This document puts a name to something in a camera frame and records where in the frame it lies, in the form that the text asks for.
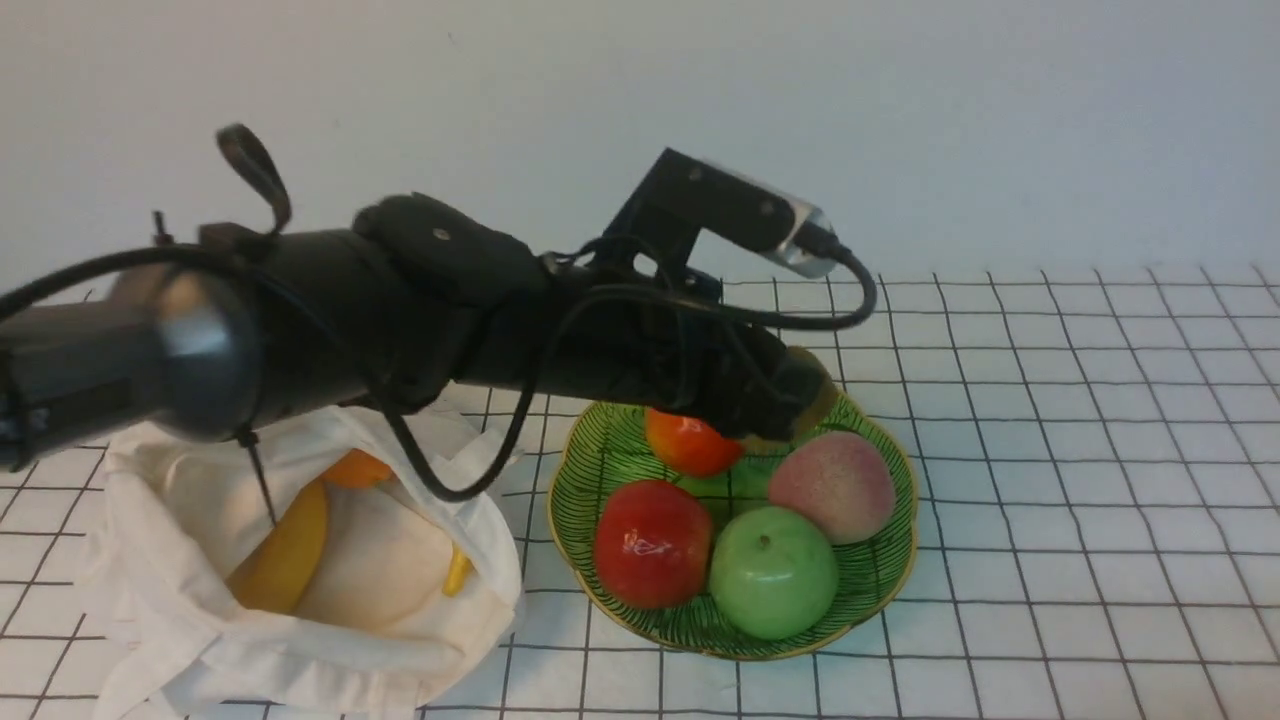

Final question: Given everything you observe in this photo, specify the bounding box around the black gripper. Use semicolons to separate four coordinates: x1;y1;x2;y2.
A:
660;319;813;441

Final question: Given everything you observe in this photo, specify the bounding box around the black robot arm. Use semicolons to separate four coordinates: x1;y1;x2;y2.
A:
3;193;831;469

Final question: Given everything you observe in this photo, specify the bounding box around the orange fruit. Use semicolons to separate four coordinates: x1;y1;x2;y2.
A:
317;448;396;489

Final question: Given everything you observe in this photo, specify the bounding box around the white cloth bag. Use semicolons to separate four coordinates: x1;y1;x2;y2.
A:
76;406;521;719

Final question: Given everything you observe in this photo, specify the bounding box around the red yellow mango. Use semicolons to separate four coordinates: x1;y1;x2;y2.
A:
644;407;745;478

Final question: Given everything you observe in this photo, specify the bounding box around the pink peach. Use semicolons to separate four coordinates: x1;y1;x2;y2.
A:
767;432;897;546

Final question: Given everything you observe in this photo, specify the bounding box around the green striped plate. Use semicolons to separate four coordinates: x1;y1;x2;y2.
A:
547;393;919;661

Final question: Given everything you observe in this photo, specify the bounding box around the red apple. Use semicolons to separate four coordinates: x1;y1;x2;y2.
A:
593;479;714;610

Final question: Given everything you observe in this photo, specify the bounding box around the green apple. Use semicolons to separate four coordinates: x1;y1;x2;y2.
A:
708;506;838;641

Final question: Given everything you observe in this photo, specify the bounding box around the white grid tablecloth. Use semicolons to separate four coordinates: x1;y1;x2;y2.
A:
0;263;1280;720

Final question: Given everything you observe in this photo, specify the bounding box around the yellow banana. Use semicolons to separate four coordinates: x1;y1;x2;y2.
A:
227;478;476;629

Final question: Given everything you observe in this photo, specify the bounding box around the black cable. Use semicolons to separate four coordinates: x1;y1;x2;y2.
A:
0;231;879;503

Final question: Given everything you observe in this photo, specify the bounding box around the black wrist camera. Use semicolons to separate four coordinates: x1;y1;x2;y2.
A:
588;149;838;300

